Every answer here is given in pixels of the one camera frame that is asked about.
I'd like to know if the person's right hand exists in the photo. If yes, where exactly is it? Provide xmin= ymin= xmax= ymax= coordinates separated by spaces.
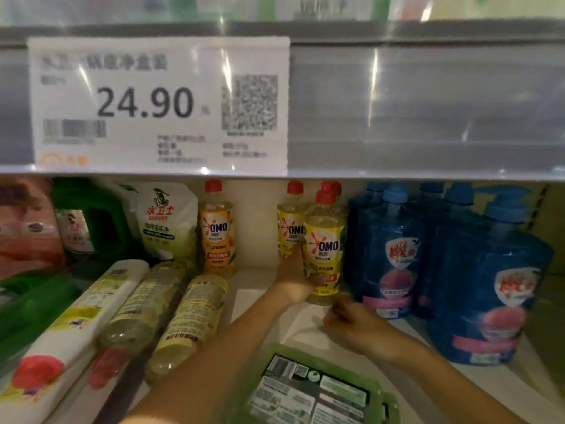
xmin=320 ymin=294 xmax=409 ymax=366

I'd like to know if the person's left hand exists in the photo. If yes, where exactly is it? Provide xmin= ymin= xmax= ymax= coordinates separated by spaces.
xmin=272 ymin=251 xmax=316 ymax=306

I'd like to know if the green cleaner box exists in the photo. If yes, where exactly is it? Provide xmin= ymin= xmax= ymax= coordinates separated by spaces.
xmin=230 ymin=343 xmax=401 ymax=424

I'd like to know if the slim white red-capped bottle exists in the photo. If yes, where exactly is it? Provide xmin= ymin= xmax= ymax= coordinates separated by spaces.
xmin=88 ymin=260 xmax=192 ymax=390
xmin=0 ymin=259 xmax=150 ymax=424
xmin=145 ymin=273 xmax=230 ymax=386

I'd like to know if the blue pump cleaner bottle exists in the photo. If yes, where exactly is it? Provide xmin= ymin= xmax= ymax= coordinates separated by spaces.
xmin=429 ymin=191 xmax=556 ymax=366

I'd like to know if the white green-print cleaner pouch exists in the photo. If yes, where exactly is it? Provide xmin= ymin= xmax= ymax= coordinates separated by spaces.
xmin=117 ymin=180 xmax=201 ymax=267

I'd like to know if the dark green cleaner bottle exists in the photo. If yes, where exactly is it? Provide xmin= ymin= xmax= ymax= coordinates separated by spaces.
xmin=49 ymin=176 xmax=135 ymax=263
xmin=0 ymin=267 xmax=87 ymax=369

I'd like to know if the pink cleaner bottle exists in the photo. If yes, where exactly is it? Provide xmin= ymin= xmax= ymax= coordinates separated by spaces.
xmin=0 ymin=176 xmax=68 ymax=272

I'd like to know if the person's right forearm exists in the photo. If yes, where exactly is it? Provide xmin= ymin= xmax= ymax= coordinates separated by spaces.
xmin=384 ymin=335 xmax=531 ymax=424

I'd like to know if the person's left forearm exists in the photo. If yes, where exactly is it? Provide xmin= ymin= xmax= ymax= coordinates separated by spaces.
xmin=119 ymin=291 xmax=301 ymax=424

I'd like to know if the white price tag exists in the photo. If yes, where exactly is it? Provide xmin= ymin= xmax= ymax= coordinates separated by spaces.
xmin=26 ymin=35 xmax=291 ymax=178

